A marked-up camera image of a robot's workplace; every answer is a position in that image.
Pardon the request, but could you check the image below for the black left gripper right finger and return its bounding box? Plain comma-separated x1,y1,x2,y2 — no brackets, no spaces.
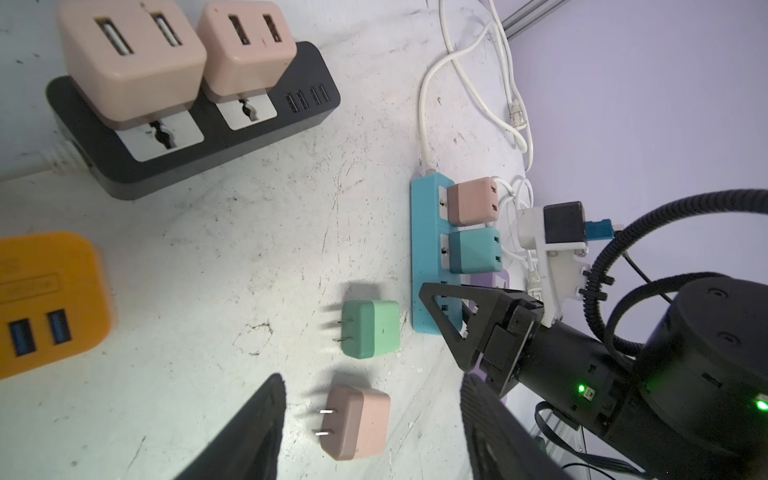
460,373,569,480

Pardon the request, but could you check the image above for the pink plug on black strip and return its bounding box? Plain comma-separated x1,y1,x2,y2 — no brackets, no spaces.
197,1,297,103
56,1,207,130

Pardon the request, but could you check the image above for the orange power strip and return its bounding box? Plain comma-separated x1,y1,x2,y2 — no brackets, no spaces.
1,232,118,379

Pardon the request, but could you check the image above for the teal power strip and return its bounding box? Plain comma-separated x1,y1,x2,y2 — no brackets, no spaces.
410,173,461,335

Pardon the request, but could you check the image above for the pink USB charger plug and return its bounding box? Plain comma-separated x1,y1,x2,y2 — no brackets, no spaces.
315,384,391,461

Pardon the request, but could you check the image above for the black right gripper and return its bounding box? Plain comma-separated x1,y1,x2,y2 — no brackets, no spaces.
419,283,636,438

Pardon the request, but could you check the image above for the green plug on teal strip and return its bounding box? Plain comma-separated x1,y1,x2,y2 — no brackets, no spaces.
449,227,503,274

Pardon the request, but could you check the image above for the purple power strip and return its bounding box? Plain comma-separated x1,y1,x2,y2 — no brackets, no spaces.
463,269,510,318

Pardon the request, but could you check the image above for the black power strip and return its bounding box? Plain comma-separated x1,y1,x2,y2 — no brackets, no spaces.
46,41,341,200

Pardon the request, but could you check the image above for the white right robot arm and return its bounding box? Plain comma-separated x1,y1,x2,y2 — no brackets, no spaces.
418,189,767,479

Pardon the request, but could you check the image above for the green USB charger plug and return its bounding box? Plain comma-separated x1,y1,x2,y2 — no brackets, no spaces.
338,300,401,359

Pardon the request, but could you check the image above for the pink plug right on black strip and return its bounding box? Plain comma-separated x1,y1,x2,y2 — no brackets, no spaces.
197,1,297,103

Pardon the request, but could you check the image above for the pink plug left on black strip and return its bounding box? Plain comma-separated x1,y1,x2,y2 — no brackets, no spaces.
56,1,207,130

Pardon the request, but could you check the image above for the white power strip cable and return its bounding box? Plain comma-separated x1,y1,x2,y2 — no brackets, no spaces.
417,0,535,176

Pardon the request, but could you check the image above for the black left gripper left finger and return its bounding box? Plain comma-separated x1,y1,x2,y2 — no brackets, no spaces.
177,373,286,480

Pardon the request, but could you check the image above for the pink plug on teal strip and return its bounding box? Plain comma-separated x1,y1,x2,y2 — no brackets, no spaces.
447,177,499,226

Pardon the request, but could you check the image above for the aluminium frame corner post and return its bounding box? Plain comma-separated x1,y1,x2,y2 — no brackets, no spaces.
502,0,567,40

